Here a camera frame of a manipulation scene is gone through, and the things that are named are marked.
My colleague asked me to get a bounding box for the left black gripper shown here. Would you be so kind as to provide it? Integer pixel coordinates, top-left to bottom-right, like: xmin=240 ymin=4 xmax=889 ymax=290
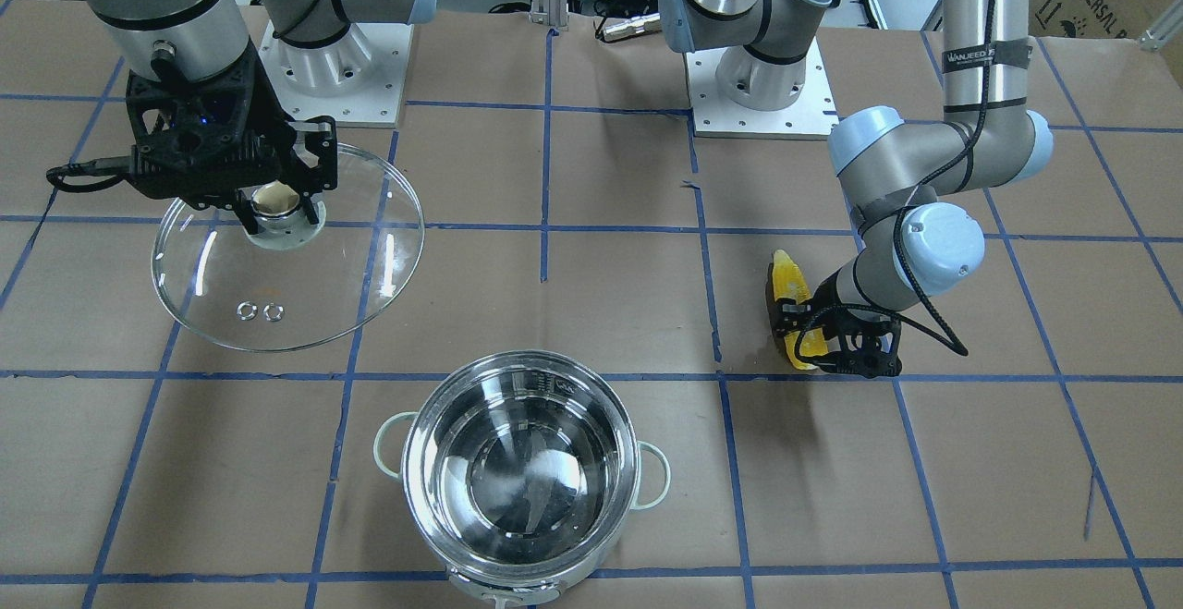
xmin=765 ymin=286 xmax=903 ymax=378

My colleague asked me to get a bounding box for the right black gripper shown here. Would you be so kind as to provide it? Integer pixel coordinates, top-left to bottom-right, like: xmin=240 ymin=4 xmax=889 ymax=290
xmin=234 ymin=116 xmax=338 ymax=237

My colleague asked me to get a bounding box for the yellow corn cob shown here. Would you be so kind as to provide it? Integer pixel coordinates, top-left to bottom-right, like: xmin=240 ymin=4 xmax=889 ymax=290
xmin=765 ymin=250 xmax=828 ymax=371

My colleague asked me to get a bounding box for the glass pot lid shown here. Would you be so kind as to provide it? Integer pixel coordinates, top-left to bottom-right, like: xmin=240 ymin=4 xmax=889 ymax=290
xmin=151 ymin=144 xmax=425 ymax=354

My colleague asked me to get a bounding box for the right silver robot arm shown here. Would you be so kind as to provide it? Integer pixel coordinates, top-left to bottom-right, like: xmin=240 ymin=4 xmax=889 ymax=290
xmin=46 ymin=0 xmax=438 ymax=242

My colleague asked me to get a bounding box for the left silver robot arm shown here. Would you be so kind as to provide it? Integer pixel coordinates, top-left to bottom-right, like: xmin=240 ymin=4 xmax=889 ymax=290
xmin=658 ymin=0 xmax=1054 ymax=378

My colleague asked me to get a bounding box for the pale green steel pot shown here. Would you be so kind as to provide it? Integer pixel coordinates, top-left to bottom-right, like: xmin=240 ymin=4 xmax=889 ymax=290
xmin=371 ymin=349 xmax=672 ymax=608

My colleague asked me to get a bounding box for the silver cylinder connector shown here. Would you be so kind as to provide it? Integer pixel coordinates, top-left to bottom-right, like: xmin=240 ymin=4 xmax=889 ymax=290
xmin=596 ymin=14 xmax=662 ymax=43

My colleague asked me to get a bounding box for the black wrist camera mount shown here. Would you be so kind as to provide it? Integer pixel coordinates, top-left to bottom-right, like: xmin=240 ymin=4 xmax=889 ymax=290
xmin=45 ymin=41 xmax=311 ymax=212

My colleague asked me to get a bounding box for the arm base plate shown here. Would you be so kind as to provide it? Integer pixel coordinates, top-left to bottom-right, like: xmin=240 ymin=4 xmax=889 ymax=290
xmin=261 ymin=22 xmax=415 ymax=129
xmin=684 ymin=40 xmax=839 ymax=140

